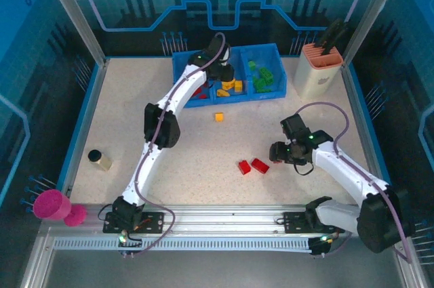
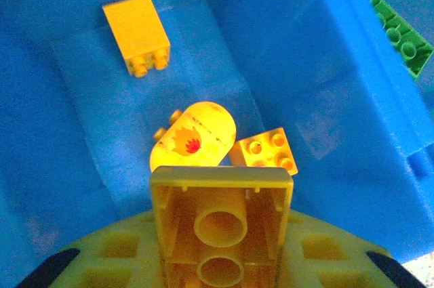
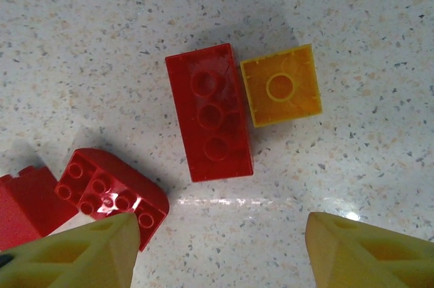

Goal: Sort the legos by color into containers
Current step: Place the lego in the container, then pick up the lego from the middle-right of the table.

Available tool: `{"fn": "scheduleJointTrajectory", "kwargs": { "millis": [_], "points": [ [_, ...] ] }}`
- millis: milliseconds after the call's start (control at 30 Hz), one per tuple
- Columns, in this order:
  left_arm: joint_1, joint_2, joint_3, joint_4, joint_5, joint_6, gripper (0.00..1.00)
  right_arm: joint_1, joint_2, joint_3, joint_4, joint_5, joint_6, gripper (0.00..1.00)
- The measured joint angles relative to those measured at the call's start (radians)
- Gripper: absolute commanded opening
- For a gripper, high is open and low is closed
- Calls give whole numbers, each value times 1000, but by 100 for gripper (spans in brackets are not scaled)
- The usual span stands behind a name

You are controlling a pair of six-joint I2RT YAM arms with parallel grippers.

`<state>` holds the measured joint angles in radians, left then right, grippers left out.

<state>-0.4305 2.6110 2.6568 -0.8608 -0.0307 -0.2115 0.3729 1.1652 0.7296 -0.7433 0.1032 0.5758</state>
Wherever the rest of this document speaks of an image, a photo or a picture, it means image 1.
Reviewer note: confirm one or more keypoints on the beige and pink knife block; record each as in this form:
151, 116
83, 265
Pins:
315, 74

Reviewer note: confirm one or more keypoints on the pink foam goblet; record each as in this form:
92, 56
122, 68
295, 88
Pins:
51, 205

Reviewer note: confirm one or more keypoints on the blue three-compartment bin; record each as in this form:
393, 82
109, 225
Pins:
271, 57

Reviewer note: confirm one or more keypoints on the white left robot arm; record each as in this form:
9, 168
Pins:
190, 88

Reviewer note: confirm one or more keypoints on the small yellow lego brick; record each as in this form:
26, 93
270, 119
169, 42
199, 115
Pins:
219, 117

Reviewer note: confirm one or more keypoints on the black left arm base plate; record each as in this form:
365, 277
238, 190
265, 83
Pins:
154, 220

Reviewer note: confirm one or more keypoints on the long red lego brick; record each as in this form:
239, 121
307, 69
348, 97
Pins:
198, 91

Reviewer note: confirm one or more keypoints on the aluminium frame post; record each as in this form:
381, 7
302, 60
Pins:
73, 13
368, 13

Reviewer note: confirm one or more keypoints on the square red lego brick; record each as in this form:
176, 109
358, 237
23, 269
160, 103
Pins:
244, 167

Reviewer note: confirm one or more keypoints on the long green lego brick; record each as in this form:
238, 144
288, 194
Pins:
266, 74

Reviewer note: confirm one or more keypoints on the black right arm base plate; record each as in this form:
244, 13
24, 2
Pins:
293, 222

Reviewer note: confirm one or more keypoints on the aluminium mounting rail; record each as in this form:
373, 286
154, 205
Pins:
220, 215

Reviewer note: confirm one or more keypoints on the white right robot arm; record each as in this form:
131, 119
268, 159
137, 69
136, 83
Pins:
342, 166

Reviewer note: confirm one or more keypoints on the beige bottle with black cap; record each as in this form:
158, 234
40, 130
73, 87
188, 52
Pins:
101, 161

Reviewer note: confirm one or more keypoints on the small green lego brick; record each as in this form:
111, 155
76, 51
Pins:
252, 65

